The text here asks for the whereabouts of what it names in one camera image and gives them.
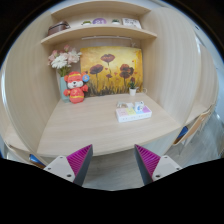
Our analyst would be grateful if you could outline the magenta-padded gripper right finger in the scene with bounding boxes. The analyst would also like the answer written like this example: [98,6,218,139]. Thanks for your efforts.
[133,143,183,187]

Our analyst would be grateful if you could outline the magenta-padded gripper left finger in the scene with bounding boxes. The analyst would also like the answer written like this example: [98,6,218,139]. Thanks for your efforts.
[43,143,94,187]

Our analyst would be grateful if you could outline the wooden chair with blue seat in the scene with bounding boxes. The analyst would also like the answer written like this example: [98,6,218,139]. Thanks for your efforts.
[172,103,216,148]

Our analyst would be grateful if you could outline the pastel coloured power strip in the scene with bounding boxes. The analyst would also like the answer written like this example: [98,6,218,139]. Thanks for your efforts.
[115,105,153,124]

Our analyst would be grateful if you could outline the white plug adapter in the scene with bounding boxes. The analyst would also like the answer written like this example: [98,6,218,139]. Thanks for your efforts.
[116,101,135,110]

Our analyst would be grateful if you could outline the teal vase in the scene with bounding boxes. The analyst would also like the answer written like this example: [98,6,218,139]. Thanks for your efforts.
[58,75,71,103]

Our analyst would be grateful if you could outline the red plush toy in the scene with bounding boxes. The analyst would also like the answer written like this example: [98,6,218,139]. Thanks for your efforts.
[62,70,91,105]

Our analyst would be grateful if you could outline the small plant in white pot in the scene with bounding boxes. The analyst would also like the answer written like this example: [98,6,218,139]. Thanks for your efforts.
[128,77,139,97]

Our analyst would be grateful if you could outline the pink and white flower bouquet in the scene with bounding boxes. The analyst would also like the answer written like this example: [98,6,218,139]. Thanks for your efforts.
[47,44,83,78]

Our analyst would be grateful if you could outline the yellow poppy flower painting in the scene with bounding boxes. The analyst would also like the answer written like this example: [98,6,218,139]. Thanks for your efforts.
[79,46,145,98]

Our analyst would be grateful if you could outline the white light bar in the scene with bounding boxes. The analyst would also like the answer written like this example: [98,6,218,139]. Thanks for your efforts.
[81,35,133,41]

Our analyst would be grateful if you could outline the wooden wall shelf with items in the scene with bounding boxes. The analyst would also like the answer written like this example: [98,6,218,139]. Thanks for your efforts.
[40,1,159,46]

